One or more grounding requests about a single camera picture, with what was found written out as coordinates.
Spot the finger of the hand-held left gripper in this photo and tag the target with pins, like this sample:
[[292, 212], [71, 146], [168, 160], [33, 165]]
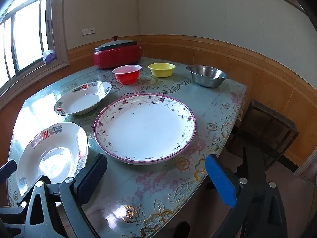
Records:
[[7, 169]]

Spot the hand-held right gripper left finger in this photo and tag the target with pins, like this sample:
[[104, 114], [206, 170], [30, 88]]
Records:
[[91, 178]]

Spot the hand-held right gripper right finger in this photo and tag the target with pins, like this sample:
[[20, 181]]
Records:
[[220, 181]]

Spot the white deep plate red print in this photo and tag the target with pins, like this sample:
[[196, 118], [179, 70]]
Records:
[[81, 99], [49, 151]]

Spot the large floral plate pink rim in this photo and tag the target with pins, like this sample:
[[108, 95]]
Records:
[[146, 129]]

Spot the stainless steel bowl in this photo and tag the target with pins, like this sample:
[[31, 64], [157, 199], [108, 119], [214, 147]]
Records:
[[207, 75]]

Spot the red plastic bowl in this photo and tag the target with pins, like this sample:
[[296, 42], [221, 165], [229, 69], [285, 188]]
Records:
[[127, 75]]

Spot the yellow plastic bowl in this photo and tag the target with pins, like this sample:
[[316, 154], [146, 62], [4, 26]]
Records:
[[161, 70]]

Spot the floral tablecloth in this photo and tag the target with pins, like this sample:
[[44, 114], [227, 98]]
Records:
[[218, 119]]

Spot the wooden stool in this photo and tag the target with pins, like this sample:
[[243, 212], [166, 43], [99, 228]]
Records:
[[267, 129]]

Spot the purple tissue pack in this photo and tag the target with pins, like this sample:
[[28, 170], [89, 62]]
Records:
[[49, 57]]

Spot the red electric pot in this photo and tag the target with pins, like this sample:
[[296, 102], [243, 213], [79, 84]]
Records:
[[116, 58]]

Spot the window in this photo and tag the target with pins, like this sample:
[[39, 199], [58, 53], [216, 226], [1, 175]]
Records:
[[24, 37]]

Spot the grey pot lid red knob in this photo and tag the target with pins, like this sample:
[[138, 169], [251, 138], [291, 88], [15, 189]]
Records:
[[116, 44]]

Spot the white wall socket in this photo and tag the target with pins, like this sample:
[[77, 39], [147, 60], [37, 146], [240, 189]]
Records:
[[92, 30], [85, 31]]

